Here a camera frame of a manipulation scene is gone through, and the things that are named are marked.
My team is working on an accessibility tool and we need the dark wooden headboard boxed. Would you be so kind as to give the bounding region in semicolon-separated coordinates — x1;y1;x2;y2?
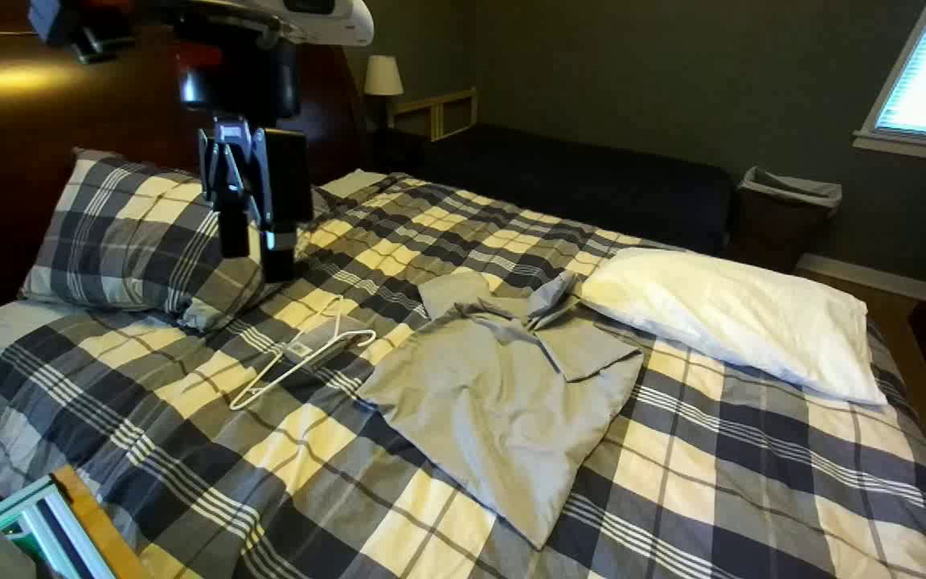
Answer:
0;0;373;325

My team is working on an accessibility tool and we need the small folded grey pillow case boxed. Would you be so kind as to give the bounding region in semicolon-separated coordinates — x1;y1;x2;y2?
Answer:
415;265;509;325

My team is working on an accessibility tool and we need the green robot cart frame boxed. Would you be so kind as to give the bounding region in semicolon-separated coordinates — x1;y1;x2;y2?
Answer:
0;474;90;579

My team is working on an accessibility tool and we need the white wire clothes hanger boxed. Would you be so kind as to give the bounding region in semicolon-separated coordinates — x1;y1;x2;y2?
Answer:
224;322;381;414

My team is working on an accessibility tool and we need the light wooden nightstand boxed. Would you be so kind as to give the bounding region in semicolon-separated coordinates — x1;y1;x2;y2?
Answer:
386;83;482;143

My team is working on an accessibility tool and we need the black futon couch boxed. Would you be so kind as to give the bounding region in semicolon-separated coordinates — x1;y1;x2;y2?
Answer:
418;120;738;256

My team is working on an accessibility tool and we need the grey shirt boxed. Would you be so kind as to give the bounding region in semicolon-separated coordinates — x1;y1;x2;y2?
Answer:
354;266;649;552

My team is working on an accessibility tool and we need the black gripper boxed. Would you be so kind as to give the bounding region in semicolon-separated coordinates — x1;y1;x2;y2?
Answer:
169;33;315;287

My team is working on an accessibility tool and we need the wooden cart board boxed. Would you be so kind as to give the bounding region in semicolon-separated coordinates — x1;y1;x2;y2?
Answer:
47;462;152;579

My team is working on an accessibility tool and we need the white pillow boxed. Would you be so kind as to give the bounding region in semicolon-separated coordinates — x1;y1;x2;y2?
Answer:
571;244;895;413

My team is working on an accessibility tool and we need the table lamp with white shade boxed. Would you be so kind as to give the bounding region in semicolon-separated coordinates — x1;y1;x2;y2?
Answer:
360;50;408;135

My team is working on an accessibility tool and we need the plaid bed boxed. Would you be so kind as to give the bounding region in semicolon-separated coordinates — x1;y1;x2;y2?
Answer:
0;165;926;579

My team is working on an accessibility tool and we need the brown laundry hamper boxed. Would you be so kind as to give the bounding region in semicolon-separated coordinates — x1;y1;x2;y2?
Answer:
734;165;846;269

